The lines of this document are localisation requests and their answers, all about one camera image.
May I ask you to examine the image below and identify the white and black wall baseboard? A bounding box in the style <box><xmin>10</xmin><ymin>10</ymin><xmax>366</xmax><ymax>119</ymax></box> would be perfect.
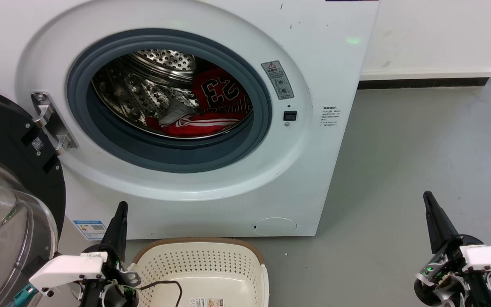
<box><xmin>358</xmin><ymin>65</ymin><xmax>491</xmax><ymax>90</ymax></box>

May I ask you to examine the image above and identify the round white filter cover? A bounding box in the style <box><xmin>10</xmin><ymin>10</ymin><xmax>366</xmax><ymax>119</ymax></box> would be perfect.
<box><xmin>252</xmin><ymin>217</ymin><xmax>297</xmax><ymax>236</ymax></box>

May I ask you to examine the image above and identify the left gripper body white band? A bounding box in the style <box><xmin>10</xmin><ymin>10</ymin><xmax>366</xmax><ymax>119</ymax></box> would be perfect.
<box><xmin>29</xmin><ymin>244</ymin><xmax>140</xmax><ymax>307</ymax></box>

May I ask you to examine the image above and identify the metal door hinge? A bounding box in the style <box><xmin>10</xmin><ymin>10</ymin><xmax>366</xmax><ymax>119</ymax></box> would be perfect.
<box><xmin>32</xmin><ymin>91</ymin><xmax>78</xmax><ymax>156</ymax></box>

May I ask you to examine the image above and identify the stainless steel washing machine drum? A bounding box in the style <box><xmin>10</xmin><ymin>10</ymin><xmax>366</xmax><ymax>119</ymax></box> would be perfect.
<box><xmin>91</xmin><ymin>49</ymin><xmax>254</xmax><ymax>139</ymax></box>

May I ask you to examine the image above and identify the grey rubber door gasket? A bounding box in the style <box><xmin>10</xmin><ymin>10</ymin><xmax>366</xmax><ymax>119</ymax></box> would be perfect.
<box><xmin>66</xmin><ymin>28</ymin><xmax>272</xmax><ymax>174</ymax></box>

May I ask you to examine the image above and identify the cream perforated laundry basket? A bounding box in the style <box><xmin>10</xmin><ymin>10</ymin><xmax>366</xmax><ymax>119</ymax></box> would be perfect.
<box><xmin>128</xmin><ymin>237</ymin><xmax>269</xmax><ymax>307</ymax></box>

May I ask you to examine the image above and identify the red basketball jersey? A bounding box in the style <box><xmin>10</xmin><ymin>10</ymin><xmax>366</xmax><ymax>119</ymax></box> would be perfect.
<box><xmin>145</xmin><ymin>66</ymin><xmax>254</xmax><ymax>138</ymax></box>

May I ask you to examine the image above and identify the black washer door with glass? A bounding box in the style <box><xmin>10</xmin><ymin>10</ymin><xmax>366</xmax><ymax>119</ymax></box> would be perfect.
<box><xmin>0</xmin><ymin>85</ymin><xmax>66</xmax><ymax>307</ymax></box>

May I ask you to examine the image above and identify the blue energy label sticker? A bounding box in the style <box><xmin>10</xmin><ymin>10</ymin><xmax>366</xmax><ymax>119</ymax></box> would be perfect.
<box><xmin>73</xmin><ymin>220</ymin><xmax>107</xmax><ymax>240</ymax></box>

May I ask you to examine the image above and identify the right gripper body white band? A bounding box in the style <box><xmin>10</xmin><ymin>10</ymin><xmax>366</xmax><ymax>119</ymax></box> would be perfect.
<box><xmin>414</xmin><ymin>235</ymin><xmax>491</xmax><ymax>307</ymax></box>

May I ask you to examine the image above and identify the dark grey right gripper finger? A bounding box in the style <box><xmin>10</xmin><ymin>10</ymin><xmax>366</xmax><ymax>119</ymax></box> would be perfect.
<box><xmin>424</xmin><ymin>191</ymin><xmax>459</xmax><ymax>255</ymax></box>

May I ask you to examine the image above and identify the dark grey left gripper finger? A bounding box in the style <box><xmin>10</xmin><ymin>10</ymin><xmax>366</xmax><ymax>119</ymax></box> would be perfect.
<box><xmin>101</xmin><ymin>201</ymin><xmax>129</xmax><ymax>261</ymax></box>

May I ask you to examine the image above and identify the white front-load washing machine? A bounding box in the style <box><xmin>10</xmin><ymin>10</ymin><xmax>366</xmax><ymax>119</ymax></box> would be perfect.
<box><xmin>0</xmin><ymin>0</ymin><xmax>380</xmax><ymax>240</ymax></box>

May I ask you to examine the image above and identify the grey warning sticker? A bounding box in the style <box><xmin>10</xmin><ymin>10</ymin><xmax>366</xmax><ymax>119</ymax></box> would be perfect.
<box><xmin>261</xmin><ymin>61</ymin><xmax>294</xmax><ymax>100</ymax></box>

